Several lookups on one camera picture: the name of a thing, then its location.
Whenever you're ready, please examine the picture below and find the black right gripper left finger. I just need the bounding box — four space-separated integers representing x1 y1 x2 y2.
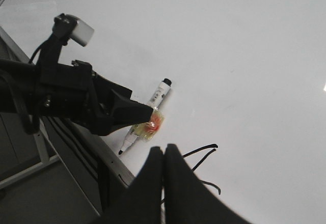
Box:
98 147 163 223

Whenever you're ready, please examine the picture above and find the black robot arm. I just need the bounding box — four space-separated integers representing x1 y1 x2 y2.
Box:
1 60 246 223

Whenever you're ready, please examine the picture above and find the black cable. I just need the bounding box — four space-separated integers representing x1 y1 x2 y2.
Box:
28 34 56 64

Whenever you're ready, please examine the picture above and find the white taped whiteboard marker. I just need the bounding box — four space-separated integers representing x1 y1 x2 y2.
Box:
118 78 173 155

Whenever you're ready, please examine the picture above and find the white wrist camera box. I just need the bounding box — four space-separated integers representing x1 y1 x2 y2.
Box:
52 13 94 47

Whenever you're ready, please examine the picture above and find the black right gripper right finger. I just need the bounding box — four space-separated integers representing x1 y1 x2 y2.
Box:
164 144 248 223

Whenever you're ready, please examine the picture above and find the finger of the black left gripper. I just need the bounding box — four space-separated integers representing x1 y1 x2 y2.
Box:
70 117 135 136
93 75 153 124

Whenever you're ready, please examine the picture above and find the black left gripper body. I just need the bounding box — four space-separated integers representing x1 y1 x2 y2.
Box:
35 60 112 122

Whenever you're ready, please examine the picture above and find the white whiteboard with aluminium frame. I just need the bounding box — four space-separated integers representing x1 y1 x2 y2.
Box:
1 0 325 223

